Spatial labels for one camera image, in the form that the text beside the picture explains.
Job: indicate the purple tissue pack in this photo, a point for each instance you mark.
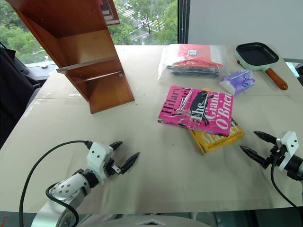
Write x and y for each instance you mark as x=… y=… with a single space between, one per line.
x=237 y=81

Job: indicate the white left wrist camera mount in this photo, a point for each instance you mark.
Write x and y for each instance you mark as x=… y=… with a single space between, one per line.
x=97 y=156

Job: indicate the yellow paperback book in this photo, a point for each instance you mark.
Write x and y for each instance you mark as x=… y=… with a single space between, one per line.
x=220 y=140

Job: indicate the grey rounded robot body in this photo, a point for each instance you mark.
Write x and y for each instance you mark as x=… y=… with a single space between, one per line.
x=142 y=222

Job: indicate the black chair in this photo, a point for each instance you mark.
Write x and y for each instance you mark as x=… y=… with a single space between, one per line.
x=11 y=94

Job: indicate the pink paperback book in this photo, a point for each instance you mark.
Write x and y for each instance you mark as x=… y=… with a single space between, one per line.
x=213 y=113

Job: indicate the clear plastic bag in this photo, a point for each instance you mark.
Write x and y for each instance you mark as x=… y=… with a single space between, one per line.
x=170 y=56

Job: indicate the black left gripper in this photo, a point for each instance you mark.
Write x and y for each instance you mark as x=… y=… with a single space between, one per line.
x=110 y=169

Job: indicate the brown wooden bookshelf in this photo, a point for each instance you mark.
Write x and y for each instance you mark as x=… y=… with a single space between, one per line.
x=82 y=47

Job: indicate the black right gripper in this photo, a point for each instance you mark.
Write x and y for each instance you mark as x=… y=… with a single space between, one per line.
x=275 y=156

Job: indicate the dark object beside table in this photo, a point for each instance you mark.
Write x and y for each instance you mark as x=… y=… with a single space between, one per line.
x=299 y=73

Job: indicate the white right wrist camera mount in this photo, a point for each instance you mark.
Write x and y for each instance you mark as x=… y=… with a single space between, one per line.
x=290 y=142

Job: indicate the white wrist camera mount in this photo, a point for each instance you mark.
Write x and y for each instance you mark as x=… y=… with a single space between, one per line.
x=290 y=142
x=97 y=156

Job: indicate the black items in bag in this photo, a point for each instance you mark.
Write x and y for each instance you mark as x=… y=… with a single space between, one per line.
x=194 y=71

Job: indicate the red packet in bag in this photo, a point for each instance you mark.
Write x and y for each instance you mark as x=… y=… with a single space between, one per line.
x=198 y=60

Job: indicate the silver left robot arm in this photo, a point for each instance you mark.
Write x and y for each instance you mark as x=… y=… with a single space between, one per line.
x=66 y=189

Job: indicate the black window frame post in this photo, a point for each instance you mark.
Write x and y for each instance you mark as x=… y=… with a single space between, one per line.
x=183 y=21

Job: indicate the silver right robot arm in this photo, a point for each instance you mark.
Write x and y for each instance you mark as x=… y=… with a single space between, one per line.
x=296 y=165

